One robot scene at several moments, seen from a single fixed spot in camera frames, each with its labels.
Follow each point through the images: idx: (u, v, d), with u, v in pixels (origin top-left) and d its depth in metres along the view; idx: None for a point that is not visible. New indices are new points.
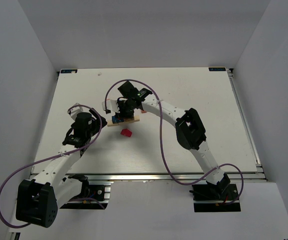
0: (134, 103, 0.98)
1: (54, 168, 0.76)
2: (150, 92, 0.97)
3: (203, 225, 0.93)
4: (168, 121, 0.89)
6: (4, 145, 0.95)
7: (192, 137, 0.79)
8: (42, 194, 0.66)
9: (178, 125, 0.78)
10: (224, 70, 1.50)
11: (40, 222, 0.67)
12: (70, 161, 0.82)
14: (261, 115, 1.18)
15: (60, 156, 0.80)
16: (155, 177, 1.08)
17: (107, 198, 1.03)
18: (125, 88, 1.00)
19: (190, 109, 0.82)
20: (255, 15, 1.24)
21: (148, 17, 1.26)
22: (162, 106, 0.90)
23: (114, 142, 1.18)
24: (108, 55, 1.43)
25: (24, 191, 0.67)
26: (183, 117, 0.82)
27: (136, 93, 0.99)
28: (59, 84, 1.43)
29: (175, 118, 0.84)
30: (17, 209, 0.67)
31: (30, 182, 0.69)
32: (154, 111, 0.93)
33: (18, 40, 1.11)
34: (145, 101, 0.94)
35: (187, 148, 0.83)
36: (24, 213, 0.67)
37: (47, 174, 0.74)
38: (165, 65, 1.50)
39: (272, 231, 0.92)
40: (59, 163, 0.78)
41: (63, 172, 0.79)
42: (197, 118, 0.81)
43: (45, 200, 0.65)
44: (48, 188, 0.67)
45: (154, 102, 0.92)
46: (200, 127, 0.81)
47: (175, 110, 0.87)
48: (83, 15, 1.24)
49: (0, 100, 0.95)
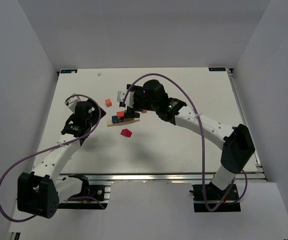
0: (163, 116, 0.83)
1: (53, 159, 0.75)
2: (183, 104, 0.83)
3: (203, 224, 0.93)
4: (211, 139, 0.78)
6: (3, 145, 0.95)
7: (240, 159, 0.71)
8: (41, 187, 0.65)
9: (227, 145, 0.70)
10: (224, 70, 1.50)
11: (41, 214, 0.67)
12: (69, 152, 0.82)
14: (261, 115, 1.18)
15: (59, 147, 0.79)
16: (155, 177, 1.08)
17: (107, 198, 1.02)
18: (156, 93, 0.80)
19: (239, 126, 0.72)
20: (255, 15, 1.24)
21: (149, 17, 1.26)
22: (203, 121, 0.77)
23: (114, 143, 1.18)
24: (108, 55, 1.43)
25: (24, 184, 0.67)
26: (231, 136, 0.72)
27: (166, 103, 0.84)
28: (59, 84, 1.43)
29: (221, 137, 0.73)
30: (19, 201, 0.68)
31: (29, 175, 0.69)
32: (192, 127, 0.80)
33: (17, 39, 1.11)
34: (179, 115, 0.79)
35: (233, 170, 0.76)
36: (25, 206, 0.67)
37: (46, 166, 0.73)
38: (165, 65, 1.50)
39: (272, 232, 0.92)
40: (58, 154, 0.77)
41: (62, 163, 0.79)
42: (248, 136, 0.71)
43: (44, 193, 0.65)
44: (47, 181, 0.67)
45: (191, 116, 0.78)
46: (250, 147, 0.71)
47: (220, 126, 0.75)
48: (82, 15, 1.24)
49: (0, 99, 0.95)
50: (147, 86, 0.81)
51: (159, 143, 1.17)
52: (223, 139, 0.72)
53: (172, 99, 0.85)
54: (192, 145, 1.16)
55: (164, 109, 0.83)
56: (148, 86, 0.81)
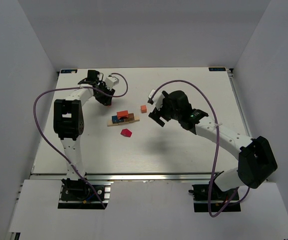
0: (185, 124, 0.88)
1: (78, 93, 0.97)
2: (205, 114, 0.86)
3: (203, 225, 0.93)
4: (228, 149, 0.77)
6: (3, 145, 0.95)
7: (259, 173, 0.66)
8: (75, 107, 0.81)
9: (243, 156, 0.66)
10: (224, 70, 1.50)
11: (73, 131, 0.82)
12: (87, 93, 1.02)
14: (262, 114, 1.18)
15: (80, 88, 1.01)
16: (155, 177, 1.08)
17: (107, 198, 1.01)
18: (179, 102, 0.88)
19: (259, 137, 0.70)
20: (256, 14, 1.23)
21: (149, 17, 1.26)
22: (221, 131, 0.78)
23: (114, 142, 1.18)
24: (108, 55, 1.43)
25: (59, 106, 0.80)
26: (249, 147, 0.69)
27: (188, 113, 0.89)
28: (59, 84, 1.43)
29: (239, 146, 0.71)
30: (55, 122, 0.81)
31: (62, 101, 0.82)
32: (211, 136, 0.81)
33: (18, 40, 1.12)
34: (199, 124, 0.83)
35: (251, 185, 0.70)
36: (60, 124, 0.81)
37: (73, 96, 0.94)
38: (165, 64, 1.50)
39: (272, 232, 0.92)
40: (81, 91, 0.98)
41: (82, 99, 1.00)
42: (267, 149, 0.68)
43: (77, 111, 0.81)
44: (79, 102, 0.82)
45: (211, 125, 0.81)
46: (270, 161, 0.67)
47: (238, 136, 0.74)
48: (82, 15, 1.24)
49: (0, 99, 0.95)
50: (173, 95, 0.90)
51: (159, 143, 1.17)
52: (240, 149, 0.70)
53: (195, 110, 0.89)
54: (192, 145, 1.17)
55: (187, 117, 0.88)
56: (174, 95, 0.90)
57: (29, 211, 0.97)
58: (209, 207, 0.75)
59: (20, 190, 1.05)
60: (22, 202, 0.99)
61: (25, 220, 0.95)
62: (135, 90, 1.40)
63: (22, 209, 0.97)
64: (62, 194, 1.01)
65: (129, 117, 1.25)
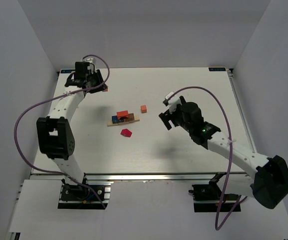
0: (196, 138, 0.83)
1: (64, 105, 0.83)
2: (217, 129, 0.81)
3: (203, 225, 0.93)
4: (242, 167, 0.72)
6: (3, 145, 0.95)
7: (277, 194, 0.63)
8: (60, 126, 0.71)
9: (260, 176, 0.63)
10: (224, 70, 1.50)
11: (62, 152, 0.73)
12: (76, 100, 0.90)
14: (262, 114, 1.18)
15: (66, 96, 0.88)
16: (155, 177, 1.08)
17: (107, 198, 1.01)
18: (192, 116, 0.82)
19: (275, 156, 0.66)
20: (255, 15, 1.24)
21: (149, 17, 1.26)
22: (235, 148, 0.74)
23: (114, 143, 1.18)
24: (108, 55, 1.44)
25: (42, 126, 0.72)
26: (266, 167, 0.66)
27: (200, 127, 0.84)
28: (59, 84, 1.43)
29: (254, 166, 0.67)
30: (40, 145, 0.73)
31: (46, 119, 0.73)
32: (223, 152, 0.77)
33: (18, 40, 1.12)
34: (211, 140, 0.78)
35: (268, 206, 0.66)
36: (47, 146, 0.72)
37: (59, 111, 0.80)
38: (165, 64, 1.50)
39: (272, 232, 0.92)
40: (67, 101, 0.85)
41: (71, 110, 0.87)
42: (285, 170, 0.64)
43: (63, 130, 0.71)
44: (64, 120, 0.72)
45: (224, 141, 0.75)
46: None
47: (253, 155, 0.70)
48: (83, 15, 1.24)
49: (0, 99, 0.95)
50: (186, 107, 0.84)
51: (159, 143, 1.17)
52: (256, 169, 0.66)
53: (207, 124, 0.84)
54: (192, 145, 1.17)
55: (198, 132, 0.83)
56: (187, 108, 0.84)
57: (29, 211, 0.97)
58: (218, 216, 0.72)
59: (20, 190, 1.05)
60: (21, 202, 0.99)
61: (25, 220, 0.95)
62: (135, 90, 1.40)
63: (22, 210, 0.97)
64: (62, 194, 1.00)
65: (129, 117, 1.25)
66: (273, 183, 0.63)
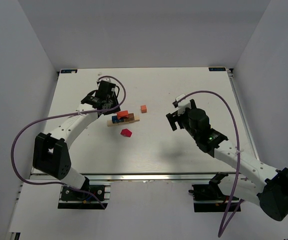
0: (202, 146, 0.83)
1: (70, 125, 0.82)
2: (224, 138, 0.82)
3: (203, 225, 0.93)
4: (249, 178, 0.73)
6: (4, 145, 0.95)
7: (285, 207, 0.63)
8: (56, 149, 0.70)
9: (268, 189, 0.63)
10: (224, 70, 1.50)
11: (53, 173, 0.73)
12: (86, 120, 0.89)
14: (262, 114, 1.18)
15: (77, 115, 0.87)
16: (155, 177, 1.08)
17: (107, 198, 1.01)
18: (200, 123, 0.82)
19: (284, 169, 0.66)
20: (255, 15, 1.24)
21: (149, 17, 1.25)
22: (242, 158, 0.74)
23: (114, 143, 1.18)
24: (108, 55, 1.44)
25: (40, 143, 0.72)
26: (274, 180, 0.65)
27: (207, 135, 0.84)
28: (59, 84, 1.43)
29: (263, 178, 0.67)
30: (34, 159, 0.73)
31: (46, 136, 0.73)
32: (230, 162, 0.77)
33: (18, 40, 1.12)
34: (219, 149, 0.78)
35: (275, 218, 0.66)
36: (40, 164, 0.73)
37: (63, 130, 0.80)
38: (165, 65, 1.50)
39: (272, 232, 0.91)
40: (74, 122, 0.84)
41: (77, 130, 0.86)
42: None
43: (57, 155, 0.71)
44: (62, 144, 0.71)
45: (231, 151, 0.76)
46: None
47: (262, 167, 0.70)
48: (82, 15, 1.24)
49: None
50: (194, 115, 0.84)
51: (159, 143, 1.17)
52: (265, 182, 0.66)
53: (214, 132, 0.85)
54: (192, 145, 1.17)
55: (205, 140, 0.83)
56: (195, 115, 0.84)
57: (29, 211, 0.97)
58: (222, 221, 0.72)
59: (20, 190, 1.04)
60: (22, 202, 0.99)
61: (25, 220, 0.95)
62: (135, 90, 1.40)
63: (22, 210, 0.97)
64: (62, 194, 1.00)
65: (129, 117, 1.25)
66: (281, 197, 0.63)
